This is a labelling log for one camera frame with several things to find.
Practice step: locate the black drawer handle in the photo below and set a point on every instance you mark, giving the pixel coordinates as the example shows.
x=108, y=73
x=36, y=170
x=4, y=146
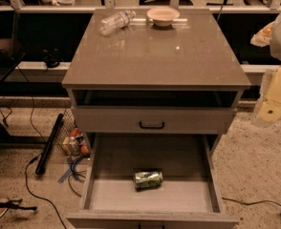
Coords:
x=151, y=126

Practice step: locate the white bowl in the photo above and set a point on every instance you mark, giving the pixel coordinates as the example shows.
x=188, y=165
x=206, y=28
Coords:
x=163, y=16

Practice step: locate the grey drawer cabinet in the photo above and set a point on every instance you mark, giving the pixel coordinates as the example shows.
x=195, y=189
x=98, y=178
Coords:
x=189, y=65

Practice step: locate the black tube on floor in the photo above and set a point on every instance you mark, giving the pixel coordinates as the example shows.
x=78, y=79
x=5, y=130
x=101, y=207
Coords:
x=41, y=166

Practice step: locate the black chair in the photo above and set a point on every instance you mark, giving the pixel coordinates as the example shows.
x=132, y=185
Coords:
x=11, y=53

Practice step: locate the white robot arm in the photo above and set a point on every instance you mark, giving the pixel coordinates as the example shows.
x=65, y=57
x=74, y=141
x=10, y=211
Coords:
x=270, y=36

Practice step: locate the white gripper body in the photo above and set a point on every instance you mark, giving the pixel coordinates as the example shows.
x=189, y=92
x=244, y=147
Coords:
x=271, y=85

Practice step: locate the green soda can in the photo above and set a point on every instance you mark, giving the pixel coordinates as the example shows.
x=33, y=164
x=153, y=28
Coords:
x=147, y=179

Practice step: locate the wooden disc with clamp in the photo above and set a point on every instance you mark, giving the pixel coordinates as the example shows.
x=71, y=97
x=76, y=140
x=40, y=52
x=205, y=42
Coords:
x=14, y=204

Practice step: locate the small black device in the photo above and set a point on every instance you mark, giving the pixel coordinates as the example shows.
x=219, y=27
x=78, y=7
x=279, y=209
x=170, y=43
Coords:
x=52, y=58

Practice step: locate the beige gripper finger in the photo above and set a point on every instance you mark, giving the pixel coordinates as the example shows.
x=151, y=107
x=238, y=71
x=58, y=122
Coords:
x=266, y=113

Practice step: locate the open middle drawer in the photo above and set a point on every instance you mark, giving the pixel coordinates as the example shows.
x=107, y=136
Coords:
x=187, y=198

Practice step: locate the clear plastic water bottle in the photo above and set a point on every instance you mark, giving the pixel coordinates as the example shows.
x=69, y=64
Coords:
x=116, y=21

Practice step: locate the wire basket with items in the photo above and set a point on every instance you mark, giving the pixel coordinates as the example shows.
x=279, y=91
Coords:
x=70, y=140

